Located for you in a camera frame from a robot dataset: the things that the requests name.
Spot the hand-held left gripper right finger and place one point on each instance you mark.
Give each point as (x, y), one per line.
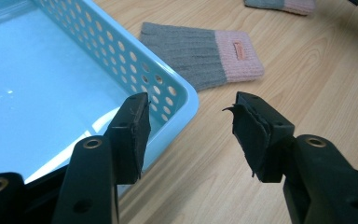
(261, 133)

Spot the grey and pink knit glove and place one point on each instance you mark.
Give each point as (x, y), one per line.
(195, 56)
(286, 4)

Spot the light blue plastic basket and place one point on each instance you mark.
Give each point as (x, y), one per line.
(43, 77)

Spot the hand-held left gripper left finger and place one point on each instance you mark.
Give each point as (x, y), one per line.
(129, 140)

